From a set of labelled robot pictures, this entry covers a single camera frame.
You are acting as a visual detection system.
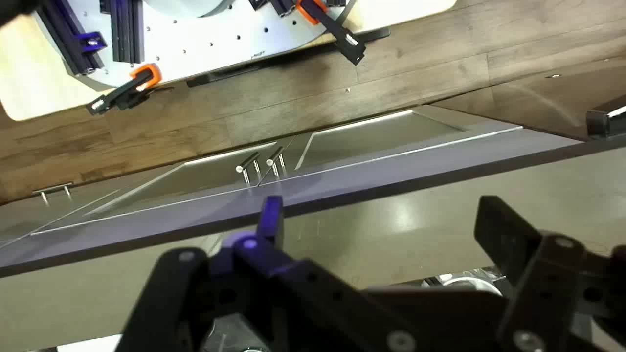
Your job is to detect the black aluminium profile rail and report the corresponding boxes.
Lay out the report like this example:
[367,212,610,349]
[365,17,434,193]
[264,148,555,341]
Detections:
[97,0,146,65]
[37,0,107,77]

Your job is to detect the grey cabinet door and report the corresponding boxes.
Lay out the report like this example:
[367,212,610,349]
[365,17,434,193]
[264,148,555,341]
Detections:
[27,140,283,240]
[291,107,524,177]

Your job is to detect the orange black bar clamp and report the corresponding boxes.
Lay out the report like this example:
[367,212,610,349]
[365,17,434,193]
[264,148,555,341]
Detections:
[295,0,367,67]
[86,62,164,118]

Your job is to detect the white perforated base plate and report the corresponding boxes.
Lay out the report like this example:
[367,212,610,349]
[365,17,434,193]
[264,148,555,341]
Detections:
[60,0,367,91]

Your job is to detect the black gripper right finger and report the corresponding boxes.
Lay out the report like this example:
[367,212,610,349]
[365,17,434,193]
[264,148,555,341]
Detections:
[471,195,543,290]

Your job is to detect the silver cabinet door handle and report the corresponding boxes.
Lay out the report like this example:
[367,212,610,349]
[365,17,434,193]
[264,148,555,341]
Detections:
[232,152,264,191]
[264,146,289,183]

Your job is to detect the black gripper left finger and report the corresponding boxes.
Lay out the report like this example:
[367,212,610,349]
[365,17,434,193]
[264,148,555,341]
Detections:
[254,195,287,251]

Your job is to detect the silver dishwasher handle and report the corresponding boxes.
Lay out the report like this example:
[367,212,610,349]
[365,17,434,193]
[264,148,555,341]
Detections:
[33,183,74,208]

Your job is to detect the pale wooden cart board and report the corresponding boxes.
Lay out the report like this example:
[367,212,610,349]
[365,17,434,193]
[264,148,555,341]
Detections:
[0,0,457,124]

